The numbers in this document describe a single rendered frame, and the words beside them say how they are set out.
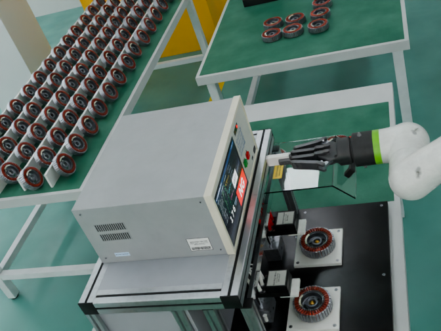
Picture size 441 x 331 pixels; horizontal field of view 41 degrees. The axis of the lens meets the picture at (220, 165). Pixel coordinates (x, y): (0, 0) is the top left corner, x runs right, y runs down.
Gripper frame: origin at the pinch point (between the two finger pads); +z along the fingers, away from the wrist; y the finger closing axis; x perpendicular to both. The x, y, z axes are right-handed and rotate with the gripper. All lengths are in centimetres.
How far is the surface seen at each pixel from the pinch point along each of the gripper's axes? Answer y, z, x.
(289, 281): -19.9, 1.8, -28.3
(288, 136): 71, 14, -43
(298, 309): -23.7, 0.6, -36.3
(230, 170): -12.2, 10.0, 7.8
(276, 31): 168, 29, -40
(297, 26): 168, 18, -41
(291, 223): 1.0, 2.5, -26.0
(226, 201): -21.5, 10.1, 5.2
